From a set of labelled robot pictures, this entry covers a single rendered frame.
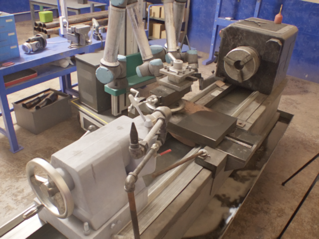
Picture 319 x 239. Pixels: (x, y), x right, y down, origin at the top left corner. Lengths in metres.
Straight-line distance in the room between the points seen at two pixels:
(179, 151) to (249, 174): 0.68
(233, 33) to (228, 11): 3.58
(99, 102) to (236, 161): 1.74
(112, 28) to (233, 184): 1.43
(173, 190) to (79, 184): 0.51
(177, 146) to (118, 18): 1.02
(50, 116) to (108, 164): 2.38
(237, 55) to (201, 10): 4.10
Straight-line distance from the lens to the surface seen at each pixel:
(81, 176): 0.96
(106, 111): 3.00
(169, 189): 1.35
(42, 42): 3.20
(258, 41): 2.38
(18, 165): 2.95
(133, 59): 2.77
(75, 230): 1.07
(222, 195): 2.00
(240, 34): 2.42
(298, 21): 5.66
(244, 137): 1.73
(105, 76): 2.31
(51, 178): 0.91
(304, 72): 5.80
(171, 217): 1.24
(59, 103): 3.40
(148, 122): 1.14
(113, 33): 2.21
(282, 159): 3.25
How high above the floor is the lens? 1.77
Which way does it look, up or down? 31 degrees down
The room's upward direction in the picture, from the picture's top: 5 degrees clockwise
